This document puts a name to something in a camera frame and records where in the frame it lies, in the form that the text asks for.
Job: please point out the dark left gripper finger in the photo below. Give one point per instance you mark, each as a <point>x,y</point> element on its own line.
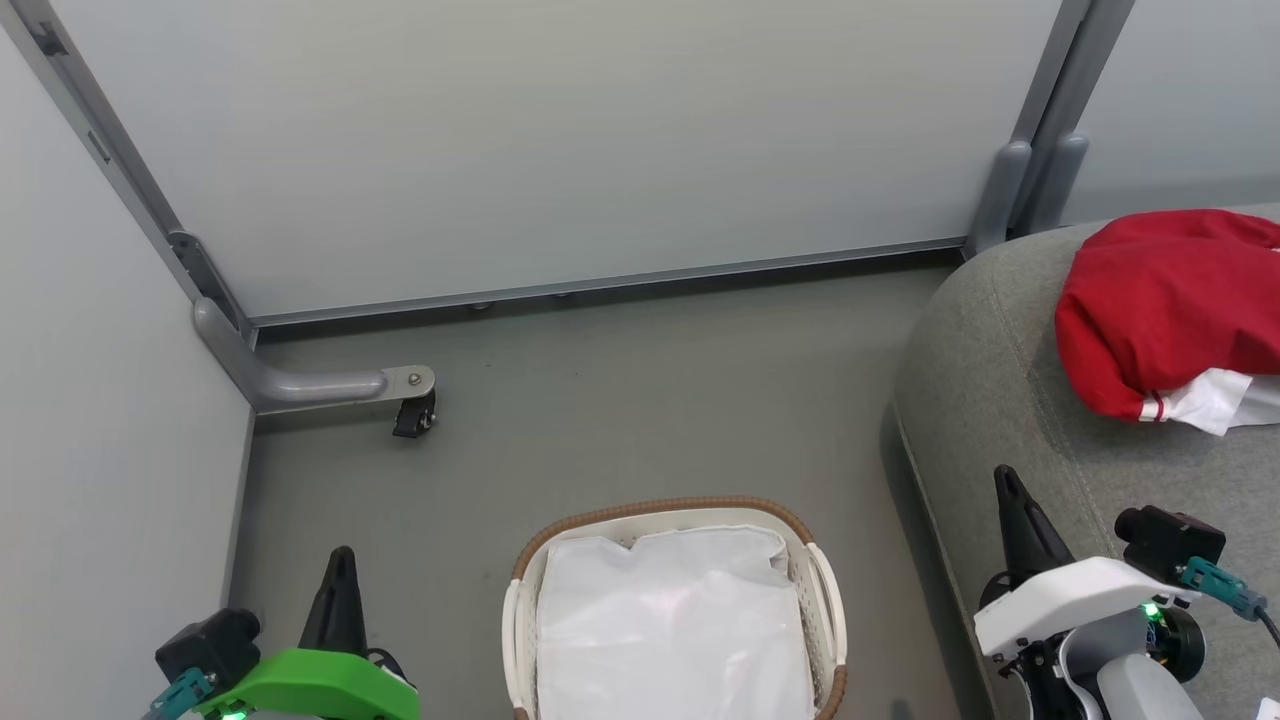
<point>338,610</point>

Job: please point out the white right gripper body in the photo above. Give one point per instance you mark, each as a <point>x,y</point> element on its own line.
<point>1070,600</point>

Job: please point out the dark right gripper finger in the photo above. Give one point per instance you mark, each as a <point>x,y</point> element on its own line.
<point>1025,530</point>

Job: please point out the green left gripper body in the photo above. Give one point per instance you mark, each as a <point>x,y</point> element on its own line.
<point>310,685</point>

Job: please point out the red garment with striped cuff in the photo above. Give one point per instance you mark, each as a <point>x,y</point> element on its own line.
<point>1160,320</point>

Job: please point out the white laundry basket brown rim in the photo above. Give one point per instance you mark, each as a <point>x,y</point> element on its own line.
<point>825,620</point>

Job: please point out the white cloth basket liner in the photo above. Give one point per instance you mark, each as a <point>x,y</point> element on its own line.
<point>670,630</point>

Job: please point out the grey fabric sofa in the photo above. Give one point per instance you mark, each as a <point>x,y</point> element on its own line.
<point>1000,400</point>

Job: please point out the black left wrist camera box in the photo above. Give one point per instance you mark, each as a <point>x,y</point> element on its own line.
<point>210,645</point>

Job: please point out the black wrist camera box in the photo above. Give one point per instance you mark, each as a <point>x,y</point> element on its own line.
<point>1170,540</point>
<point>210,645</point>

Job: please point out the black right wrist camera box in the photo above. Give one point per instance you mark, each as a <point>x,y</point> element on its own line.
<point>1170,540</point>

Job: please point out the teal left camera connector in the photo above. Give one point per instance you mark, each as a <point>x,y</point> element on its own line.
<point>180,692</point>

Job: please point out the teal camera connector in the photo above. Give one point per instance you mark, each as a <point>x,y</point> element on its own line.
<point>1225,587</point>
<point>180,692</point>

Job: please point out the teal right camera connector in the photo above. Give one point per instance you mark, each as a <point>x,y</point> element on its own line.
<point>1225,587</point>

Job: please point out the grey partition corner post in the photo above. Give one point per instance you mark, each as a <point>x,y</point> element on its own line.
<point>260,385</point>

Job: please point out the grey double partition post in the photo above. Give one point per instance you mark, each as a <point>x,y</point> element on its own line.
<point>1040,130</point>

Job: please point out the grey partition bottom rail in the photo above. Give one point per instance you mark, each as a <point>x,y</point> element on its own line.
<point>600,282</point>

